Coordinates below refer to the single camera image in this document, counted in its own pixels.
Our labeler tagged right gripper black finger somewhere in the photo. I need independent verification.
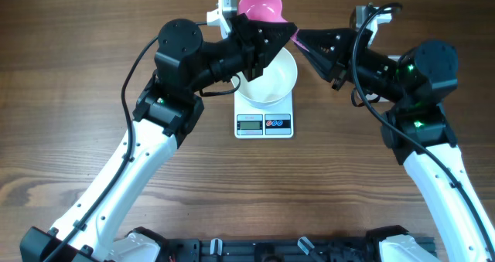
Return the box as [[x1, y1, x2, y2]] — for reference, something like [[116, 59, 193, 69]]
[[303, 49, 340, 81], [297, 28, 357, 55]]

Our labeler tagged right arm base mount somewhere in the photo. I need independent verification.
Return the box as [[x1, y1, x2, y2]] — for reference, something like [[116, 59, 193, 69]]
[[365, 225, 439, 262]]

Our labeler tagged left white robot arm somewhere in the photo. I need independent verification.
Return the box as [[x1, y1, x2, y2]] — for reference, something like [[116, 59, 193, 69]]
[[19, 15, 297, 261]]

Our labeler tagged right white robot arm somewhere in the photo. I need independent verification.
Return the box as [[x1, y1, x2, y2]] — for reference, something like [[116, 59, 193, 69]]
[[296, 29, 494, 261]]

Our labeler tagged pink plastic scoop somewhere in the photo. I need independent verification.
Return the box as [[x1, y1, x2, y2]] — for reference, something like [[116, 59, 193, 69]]
[[237, 0, 309, 53]]

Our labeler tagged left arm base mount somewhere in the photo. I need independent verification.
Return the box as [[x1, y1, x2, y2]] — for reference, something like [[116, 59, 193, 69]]
[[105, 226, 170, 262]]

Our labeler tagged white bowl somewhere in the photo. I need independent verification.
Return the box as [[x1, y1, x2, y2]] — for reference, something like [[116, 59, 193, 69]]
[[231, 48, 298, 107]]

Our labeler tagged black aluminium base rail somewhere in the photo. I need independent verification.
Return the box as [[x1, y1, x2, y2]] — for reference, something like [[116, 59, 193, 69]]
[[167, 237, 379, 262]]

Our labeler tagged white digital kitchen scale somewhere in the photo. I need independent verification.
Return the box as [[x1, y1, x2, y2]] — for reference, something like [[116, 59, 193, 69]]
[[234, 92, 294, 139]]

